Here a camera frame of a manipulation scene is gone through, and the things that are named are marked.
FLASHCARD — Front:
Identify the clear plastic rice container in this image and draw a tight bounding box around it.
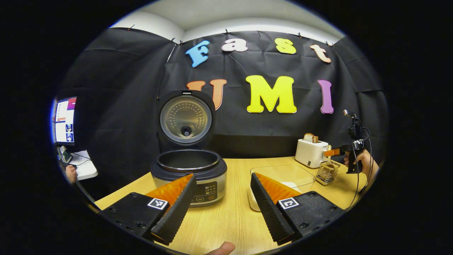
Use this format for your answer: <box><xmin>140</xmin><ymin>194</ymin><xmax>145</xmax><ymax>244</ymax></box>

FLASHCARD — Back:
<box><xmin>248</xmin><ymin>164</ymin><xmax>316</xmax><ymax>212</ymax></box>

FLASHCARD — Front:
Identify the black backdrop cloth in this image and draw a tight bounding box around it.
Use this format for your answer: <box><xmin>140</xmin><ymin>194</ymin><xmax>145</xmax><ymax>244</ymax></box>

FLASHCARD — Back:
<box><xmin>57</xmin><ymin>28</ymin><xmax>389</xmax><ymax>192</ymax></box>

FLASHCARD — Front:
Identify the white toaster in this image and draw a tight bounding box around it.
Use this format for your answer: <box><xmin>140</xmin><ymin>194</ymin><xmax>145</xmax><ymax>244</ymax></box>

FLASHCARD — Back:
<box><xmin>295</xmin><ymin>139</ymin><xmax>329</xmax><ymax>168</ymax></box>

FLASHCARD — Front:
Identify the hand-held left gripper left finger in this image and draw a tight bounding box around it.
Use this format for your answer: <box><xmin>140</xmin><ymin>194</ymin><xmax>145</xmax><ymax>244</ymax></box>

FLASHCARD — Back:
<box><xmin>101</xmin><ymin>174</ymin><xmax>198</xmax><ymax>246</ymax></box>

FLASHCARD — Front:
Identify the small dark device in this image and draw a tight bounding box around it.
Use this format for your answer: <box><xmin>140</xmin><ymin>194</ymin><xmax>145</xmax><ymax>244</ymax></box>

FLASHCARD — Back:
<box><xmin>58</xmin><ymin>145</ymin><xmax>73</xmax><ymax>163</ymax></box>

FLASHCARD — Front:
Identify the black cable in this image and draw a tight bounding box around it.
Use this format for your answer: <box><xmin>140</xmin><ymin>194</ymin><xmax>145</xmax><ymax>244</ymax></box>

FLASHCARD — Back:
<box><xmin>349</xmin><ymin>127</ymin><xmax>374</xmax><ymax>209</ymax></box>

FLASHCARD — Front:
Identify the white side table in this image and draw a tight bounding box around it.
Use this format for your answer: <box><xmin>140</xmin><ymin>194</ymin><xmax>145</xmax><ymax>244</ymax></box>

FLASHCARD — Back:
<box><xmin>69</xmin><ymin>151</ymin><xmax>98</xmax><ymax>180</ymax></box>

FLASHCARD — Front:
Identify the dark grey rice cooker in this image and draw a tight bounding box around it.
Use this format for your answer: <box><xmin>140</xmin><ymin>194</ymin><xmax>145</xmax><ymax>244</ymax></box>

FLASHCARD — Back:
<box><xmin>151</xmin><ymin>90</ymin><xmax>228</xmax><ymax>207</ymax></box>

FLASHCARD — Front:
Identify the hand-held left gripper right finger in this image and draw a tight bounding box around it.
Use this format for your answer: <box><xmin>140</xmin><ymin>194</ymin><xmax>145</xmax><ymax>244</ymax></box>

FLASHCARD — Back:
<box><xmin>250</xmin><ymin>172</ymin><xmax>346</xmax><ymax>245</ymax></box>

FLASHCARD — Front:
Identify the computer monitor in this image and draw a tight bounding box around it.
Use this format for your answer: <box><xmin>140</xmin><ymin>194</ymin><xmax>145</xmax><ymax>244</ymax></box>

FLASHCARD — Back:
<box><xmin>53</xmin><ymin>96</ymin><xmax>77</xmax><ymax>145</ymax></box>

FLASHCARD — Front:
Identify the wooden spoon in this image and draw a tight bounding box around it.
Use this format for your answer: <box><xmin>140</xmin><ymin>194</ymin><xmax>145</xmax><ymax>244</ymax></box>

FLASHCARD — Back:
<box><xmin>324</xmin><ymin>144</ymin><xmax>336</xmax><ymax>179</ymax></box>

